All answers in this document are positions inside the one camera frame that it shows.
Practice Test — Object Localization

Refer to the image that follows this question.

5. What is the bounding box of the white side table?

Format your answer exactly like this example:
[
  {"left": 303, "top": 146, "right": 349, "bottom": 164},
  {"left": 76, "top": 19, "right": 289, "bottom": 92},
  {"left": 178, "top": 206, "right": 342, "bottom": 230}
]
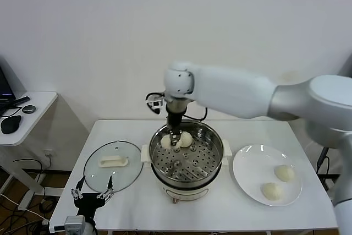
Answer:
[{"left": 0, "top": 91, "right": 58, "bottom": 211}]

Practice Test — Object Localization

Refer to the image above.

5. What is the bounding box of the black cable with grey adapter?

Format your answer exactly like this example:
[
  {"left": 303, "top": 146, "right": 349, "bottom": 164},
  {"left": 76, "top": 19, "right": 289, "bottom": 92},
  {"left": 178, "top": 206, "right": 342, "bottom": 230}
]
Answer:
[{"left": 316, "top": 146, "right": 331, "bottom": 175}]

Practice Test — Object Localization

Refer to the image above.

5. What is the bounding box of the stainless steel steamer basket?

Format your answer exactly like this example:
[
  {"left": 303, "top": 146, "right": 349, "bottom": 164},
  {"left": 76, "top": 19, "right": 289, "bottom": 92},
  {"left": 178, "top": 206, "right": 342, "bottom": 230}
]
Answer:
[{"left": 140, "top": 121, "right": 232, "bottom": 181}]

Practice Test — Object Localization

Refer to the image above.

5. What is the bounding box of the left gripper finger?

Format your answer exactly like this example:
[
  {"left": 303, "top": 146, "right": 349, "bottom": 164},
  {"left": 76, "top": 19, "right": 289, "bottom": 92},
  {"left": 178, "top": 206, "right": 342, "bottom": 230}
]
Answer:
[
  {"left": 70, "top": 177, "right": 85, "bottom": 200},
  {"left": 96, "top": 174, "right": 115, "bottom": 200}
]

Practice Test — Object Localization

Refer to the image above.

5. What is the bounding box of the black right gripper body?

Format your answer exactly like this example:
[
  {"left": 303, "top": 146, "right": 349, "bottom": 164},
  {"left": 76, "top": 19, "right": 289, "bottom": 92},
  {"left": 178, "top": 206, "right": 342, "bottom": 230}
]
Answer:
[{"left": 167, "top": 111, "right": 184, "bottom": 134}]

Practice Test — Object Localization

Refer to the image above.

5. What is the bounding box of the black computer mouse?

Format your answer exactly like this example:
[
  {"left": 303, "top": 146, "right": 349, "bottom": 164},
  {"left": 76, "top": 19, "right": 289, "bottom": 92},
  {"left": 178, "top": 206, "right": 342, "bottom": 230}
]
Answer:
[{"left": 1, "top": 114, "right": 22, "bottom": 135}]

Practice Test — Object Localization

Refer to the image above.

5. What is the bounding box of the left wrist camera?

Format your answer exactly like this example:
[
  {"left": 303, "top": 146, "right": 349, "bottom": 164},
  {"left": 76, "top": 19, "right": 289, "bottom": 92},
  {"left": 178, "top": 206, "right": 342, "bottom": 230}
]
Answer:
[{"left": 53, "top": 215, "right": 86, "bottom": 232}]

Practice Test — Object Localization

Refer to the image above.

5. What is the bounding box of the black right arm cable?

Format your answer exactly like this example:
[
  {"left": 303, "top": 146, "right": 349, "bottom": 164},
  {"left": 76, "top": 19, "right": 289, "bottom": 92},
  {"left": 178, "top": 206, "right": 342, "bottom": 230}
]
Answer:
[{"left": 145, "top": 91, "right": 209, "bottom": 122}]

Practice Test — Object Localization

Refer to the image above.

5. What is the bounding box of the white steamed baozi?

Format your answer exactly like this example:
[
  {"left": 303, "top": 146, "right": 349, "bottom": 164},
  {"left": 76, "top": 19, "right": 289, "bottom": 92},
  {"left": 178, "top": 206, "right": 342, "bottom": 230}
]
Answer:
[
  {"left": 274, "top": 165, "right": 295, "bottom": 183},
  {"left": 160, "top": 135, "right": 174, "bottom": 150},
  {"left": 178, "top": 132, "right": 193, "bottom": 147},
  {"left": 260, "top": 182, "right": 283, "bottom": 200}
]

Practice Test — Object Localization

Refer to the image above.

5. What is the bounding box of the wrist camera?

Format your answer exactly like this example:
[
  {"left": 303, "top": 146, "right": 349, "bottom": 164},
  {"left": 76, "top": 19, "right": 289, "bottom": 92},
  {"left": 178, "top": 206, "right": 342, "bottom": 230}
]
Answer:
[
  {"left": 53, "top": 215, "right": 86, "bottom": 232},
  {"left": 147, "top": 99, "right": 166, "bottom": 114}
]

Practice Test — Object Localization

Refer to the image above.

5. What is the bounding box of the white floor cable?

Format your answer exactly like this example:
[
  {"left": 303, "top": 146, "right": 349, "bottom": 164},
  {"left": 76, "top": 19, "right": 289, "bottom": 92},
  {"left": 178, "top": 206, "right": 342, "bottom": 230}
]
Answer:
[{"left": 0, "top": 192, "right": 52, "bottom": 223}]

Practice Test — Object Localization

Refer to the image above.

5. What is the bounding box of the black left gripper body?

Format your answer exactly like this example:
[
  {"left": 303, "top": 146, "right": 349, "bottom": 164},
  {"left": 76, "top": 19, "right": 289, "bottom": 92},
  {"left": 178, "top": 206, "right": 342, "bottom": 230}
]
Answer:
[{"left": 73, "top": 193, "right": 108, "bottom": 217}]

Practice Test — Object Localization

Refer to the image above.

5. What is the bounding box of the white wall socket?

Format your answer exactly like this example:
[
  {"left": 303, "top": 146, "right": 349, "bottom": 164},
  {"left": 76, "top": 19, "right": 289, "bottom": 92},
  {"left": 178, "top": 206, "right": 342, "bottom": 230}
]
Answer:
[{"left": 43, "top": 149, "right": 54, "bottom": 168}]

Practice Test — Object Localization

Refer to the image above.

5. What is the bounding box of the glass lid with cream handle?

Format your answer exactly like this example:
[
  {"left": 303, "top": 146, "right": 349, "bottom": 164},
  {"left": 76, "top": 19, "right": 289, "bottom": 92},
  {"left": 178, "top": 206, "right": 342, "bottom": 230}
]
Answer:
[{"left": 83, "top": 140, "right": 144, "bottom": 194}]

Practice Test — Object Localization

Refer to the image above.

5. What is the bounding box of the black floor cable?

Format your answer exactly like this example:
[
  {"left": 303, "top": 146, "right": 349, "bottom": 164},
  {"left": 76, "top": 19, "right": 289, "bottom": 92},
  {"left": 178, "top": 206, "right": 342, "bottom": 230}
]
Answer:
[{"left": 13, "top": 157, "right": 46, "bottom": 189}]

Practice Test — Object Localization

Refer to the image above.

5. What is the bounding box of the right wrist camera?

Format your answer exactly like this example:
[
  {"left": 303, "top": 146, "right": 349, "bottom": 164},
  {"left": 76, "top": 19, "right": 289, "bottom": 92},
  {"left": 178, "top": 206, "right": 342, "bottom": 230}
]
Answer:
[{"left": 147, "top": 99, "right": 166, "bottom": 114}]

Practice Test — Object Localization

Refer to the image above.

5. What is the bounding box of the white round plate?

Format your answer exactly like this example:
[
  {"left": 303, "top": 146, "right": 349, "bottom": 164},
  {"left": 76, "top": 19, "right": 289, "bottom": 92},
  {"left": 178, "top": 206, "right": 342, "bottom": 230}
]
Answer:
[{"left": 232, "top": 144, "right": 303, "bottom": 207}]

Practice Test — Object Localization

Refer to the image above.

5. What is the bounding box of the black remote bar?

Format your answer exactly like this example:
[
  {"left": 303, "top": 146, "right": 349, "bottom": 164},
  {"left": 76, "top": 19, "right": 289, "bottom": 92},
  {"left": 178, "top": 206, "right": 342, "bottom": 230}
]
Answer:
[{"left": 10, "top": 96, "right": 30, "bottom": 107}]

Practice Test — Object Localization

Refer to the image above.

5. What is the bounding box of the cream electric cooker base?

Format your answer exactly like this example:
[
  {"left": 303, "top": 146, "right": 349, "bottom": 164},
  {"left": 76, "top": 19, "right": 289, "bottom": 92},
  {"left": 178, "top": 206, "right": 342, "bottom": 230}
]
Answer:
[{"left": 150, "top": 163, "right": 221, "bottom": 205}]

